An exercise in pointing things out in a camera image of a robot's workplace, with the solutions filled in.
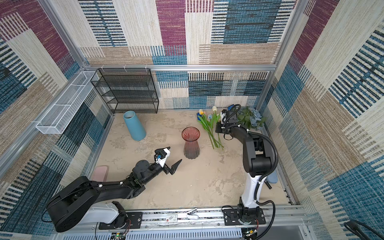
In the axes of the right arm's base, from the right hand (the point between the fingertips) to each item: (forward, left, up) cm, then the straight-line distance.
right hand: (217, 128), depth 101 cm
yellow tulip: (+16, +10, -1) cm, 19 cm away
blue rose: (+20, -12, -1) cm, 24 cm away
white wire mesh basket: (-14, +80, +28) cm, 86 cm away
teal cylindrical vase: (-1, +53, +1) cm, 53 cm away
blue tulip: (+11, +11, -3) cm, 16 cm away
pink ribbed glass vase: (-12, +18, +10) cm, 24 cm away
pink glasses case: (-27, +71, -5) cm, 76 cm away
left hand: (-22, +26, +10) cm, 35 cm away
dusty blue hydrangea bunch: (+5, -22, +3) cm, 23 cm away
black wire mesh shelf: (+30, +64, +11) cm, 72 cm away
